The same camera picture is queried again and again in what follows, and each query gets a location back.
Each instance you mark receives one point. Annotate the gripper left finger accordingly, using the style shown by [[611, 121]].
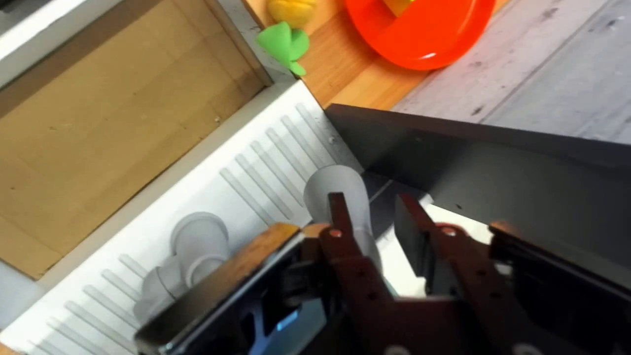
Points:
[[372, 320]]

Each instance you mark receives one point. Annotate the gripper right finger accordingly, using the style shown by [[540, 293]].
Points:
[[457, 265]]

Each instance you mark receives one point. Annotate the grey toy tap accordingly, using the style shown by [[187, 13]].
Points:
[[200, 241]]

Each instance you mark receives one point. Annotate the grey wood-pattern back panel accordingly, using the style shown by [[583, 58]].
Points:
[[532, 131]]

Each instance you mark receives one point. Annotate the red round plate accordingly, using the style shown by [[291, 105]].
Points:
[[421, 34]]

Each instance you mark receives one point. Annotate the yellow toy corn cob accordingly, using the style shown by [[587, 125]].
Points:
[[287, 38]]

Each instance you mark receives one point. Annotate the white toy sink unit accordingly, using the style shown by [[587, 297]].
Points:
[[155, 111]]

